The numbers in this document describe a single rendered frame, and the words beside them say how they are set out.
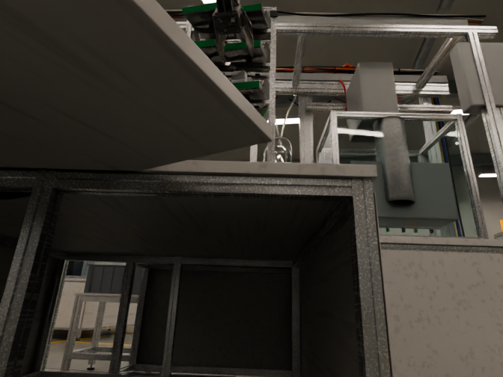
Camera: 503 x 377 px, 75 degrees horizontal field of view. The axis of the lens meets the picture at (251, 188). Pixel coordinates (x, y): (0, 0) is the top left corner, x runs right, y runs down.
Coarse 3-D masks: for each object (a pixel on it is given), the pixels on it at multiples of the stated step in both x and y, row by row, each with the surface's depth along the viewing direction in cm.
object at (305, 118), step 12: (300, 96) 237; (300, 108) 234; (300, 120) 231; (312, 120) 230; (300, 132) 227; (312, 132) 227; (300, 144) 224; (312, 144) 224; (300, 156) 221; (312, 156) 221
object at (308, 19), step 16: (288, 16) 192; (304, 16) 191; (320, 16) 191; (336, 16) 191; (352, 16) 191; (368, 16) 191; (288, 80) 237; (304, 80) 237; (320, 80) 236; (336, 80) 236; (400, 80) 235; (416, 80) 234; (432, 80) 234
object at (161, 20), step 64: (0, 0) 33; (64, 0) 33; (128, 0) 33; (0, 64) 42; (64, 64) 42; (128, 64) 42; (192, 64) 41; (0, 128) 58; (64, 128) 57; (128, 128) 57; (192, 128) 56; (256, 128) 55
